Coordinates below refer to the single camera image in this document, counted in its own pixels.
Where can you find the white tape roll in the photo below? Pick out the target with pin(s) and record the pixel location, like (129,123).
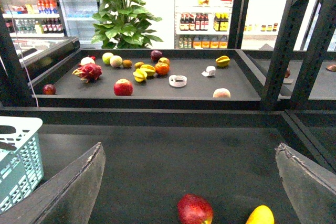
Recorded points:
(177,81)

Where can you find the glass door refrigerator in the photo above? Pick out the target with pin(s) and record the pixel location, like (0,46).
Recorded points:
(78,22)

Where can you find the red apple on shelf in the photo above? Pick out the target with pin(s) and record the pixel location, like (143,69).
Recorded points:
(123,87)

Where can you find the light blue plastic basket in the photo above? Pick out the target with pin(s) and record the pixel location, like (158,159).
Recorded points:
(22,168)

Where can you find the yellow mango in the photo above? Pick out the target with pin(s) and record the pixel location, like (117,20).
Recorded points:
(261,214)

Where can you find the small dark red plum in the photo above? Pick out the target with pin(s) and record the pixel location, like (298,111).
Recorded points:
(49,89)

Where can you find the black shelf upright post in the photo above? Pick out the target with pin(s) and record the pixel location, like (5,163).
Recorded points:
(317,49)

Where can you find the brown kiwi fruit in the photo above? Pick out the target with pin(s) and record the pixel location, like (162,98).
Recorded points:
(127,63)

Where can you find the white drinks shelf left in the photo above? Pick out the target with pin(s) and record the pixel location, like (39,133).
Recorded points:
(32,18)

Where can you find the yellow starfruit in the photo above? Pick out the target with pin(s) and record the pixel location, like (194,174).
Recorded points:
(222,61)
(141,74)

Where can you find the green apple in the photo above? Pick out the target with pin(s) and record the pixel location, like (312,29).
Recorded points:
(106,58)

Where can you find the pink dragon fruit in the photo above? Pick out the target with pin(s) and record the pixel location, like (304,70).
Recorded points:
(88,72)

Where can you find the black upper display tray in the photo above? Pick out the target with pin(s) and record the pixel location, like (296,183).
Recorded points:
(241,77)

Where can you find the red apple near gripper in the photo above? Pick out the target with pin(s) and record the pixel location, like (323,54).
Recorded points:
(194,209)

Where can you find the pale peach fruit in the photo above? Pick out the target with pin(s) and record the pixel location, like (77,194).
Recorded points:
(221,93)

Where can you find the green potted plant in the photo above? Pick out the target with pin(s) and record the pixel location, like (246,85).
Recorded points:
(124,24)

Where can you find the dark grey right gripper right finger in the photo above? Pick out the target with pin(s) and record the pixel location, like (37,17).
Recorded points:
(309,187)

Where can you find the crumpled white paper label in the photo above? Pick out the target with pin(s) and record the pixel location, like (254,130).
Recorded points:
(209,71)

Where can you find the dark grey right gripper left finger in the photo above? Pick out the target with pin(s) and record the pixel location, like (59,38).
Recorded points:
(68,197)

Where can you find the orange tangerine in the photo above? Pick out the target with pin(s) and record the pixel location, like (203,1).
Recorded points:
(162,68)

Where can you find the dark purple passion fruit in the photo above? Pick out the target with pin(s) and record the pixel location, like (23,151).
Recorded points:
(155,55)

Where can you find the white bottle shelf right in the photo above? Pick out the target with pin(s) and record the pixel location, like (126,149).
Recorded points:
(211,23)

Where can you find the pale round melon fruit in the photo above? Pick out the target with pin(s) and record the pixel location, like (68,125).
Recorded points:
(116,61)

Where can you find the yellow starfruit right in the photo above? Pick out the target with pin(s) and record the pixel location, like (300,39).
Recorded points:
(222,61)

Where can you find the yellow starfruit front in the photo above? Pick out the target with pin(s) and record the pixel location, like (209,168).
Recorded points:
(141,74)

